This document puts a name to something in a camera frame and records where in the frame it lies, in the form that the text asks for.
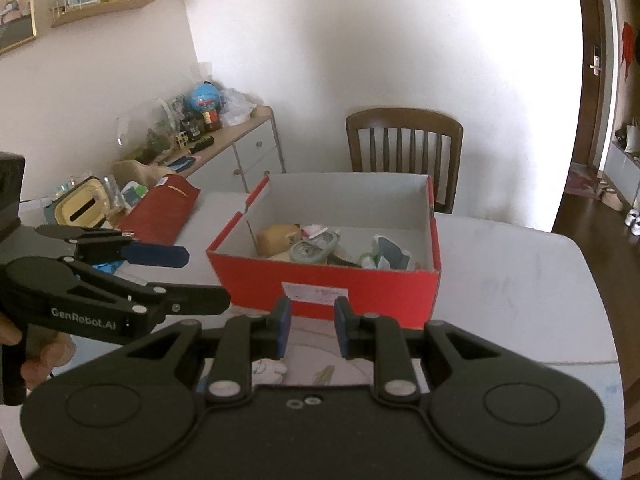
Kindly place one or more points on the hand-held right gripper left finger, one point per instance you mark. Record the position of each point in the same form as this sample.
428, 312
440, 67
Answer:
284, 329

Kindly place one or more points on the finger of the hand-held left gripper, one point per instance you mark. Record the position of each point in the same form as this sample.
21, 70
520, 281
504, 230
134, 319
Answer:
195, 300
155, 256

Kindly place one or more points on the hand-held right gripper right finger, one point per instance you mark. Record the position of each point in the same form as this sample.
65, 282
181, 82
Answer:
342, 331

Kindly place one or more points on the white fluffy shell pouch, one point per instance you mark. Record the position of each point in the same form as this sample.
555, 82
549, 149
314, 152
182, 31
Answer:
269, 370

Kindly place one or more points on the red cardboard box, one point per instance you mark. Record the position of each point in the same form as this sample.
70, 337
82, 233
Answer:
350, 287

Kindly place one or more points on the white and green tube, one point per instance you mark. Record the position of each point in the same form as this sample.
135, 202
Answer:
369, 259

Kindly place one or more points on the light blue correction tape dispenser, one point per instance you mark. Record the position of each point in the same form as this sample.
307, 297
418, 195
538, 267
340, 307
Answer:
312, 251

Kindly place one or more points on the tan plush toy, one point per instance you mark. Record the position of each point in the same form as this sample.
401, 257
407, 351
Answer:
277, 240

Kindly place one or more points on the clear bag of cotton balls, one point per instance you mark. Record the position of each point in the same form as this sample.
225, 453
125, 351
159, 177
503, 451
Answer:
395, 252

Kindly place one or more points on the pink packet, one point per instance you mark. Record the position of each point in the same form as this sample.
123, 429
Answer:
314, 230

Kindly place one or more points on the person's left hand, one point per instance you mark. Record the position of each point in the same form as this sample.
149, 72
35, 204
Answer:
47, 357

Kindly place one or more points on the red paper bag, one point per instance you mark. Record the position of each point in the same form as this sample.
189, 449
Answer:
160, 207

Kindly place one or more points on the drinking glass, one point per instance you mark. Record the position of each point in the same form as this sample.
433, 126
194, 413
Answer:
113, 194

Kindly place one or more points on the yellow tissue box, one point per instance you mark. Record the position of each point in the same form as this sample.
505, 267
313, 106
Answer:
80, 202

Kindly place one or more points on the black torch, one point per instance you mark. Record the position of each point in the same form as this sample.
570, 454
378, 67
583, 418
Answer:
200, 145

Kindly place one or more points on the glass plant terrarium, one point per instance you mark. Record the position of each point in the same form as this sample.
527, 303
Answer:
155, 135

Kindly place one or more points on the wooden sideboard with white doors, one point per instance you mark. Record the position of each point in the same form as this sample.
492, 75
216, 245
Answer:
250, 155

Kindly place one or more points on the dark sauce bottles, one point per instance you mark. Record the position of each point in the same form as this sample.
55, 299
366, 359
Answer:
207, 120

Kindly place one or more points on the blue globe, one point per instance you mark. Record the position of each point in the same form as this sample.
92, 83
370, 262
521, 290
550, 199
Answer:
202, 96

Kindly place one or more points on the white plastic bag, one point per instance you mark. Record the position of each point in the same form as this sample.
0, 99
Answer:
236, 107

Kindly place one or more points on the wooden slat-back chair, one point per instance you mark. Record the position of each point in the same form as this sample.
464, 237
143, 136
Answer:
405, 145

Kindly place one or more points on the white shoes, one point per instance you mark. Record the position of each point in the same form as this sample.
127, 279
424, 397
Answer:
634, 221

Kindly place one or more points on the white shoe bench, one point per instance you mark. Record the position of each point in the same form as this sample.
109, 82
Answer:
622, 175

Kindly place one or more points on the dark wooden door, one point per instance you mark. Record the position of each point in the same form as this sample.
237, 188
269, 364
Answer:
585, 95

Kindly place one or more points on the red hanging ornament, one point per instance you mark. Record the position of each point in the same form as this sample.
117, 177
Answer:
628, 50

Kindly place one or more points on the wooden wall shelf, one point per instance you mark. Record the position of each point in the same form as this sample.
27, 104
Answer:
105, 9

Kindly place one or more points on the framed wall picture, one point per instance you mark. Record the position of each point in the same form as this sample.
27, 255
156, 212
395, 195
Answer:
15, 10

